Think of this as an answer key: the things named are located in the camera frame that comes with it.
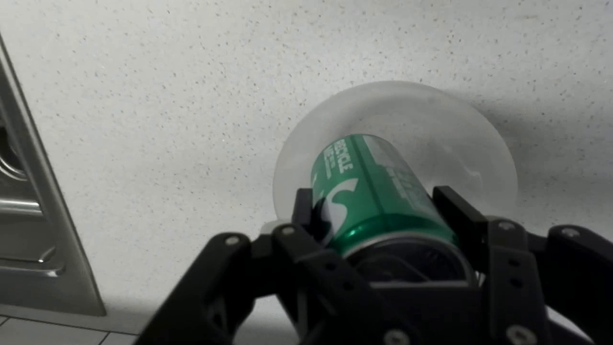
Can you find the stainless steel sink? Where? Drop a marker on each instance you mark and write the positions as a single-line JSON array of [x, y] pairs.
[[43, 263]]

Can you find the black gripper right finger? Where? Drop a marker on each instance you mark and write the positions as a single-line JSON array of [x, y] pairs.
[[539, 290]]

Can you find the green soda can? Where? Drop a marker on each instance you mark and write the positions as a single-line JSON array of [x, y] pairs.
[[380, 219]]

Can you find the translucent white plastic bowl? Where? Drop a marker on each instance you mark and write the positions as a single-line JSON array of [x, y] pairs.
[[443, 139]]

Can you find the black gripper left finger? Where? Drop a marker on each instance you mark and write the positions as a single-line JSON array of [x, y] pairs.
[[395, 292]]

